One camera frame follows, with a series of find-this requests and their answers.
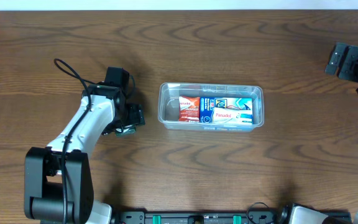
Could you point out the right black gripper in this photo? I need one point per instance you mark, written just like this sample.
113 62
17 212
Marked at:
344 62

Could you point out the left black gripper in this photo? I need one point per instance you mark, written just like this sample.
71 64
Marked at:
136 115

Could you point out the green round-logo box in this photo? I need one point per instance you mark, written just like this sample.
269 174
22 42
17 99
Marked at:
122 131

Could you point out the red Panadol box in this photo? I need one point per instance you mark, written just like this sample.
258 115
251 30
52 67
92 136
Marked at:
189 109

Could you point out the blue KoolFever box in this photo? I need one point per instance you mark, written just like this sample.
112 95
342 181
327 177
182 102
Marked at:
208 104

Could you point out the white Panadol box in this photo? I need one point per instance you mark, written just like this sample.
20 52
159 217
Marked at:
229 116

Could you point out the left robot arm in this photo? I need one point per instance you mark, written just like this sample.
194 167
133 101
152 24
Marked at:
58 187

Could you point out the clear plastic container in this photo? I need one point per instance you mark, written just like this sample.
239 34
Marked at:
169 108

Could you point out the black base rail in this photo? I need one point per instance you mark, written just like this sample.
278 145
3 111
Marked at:
253 216

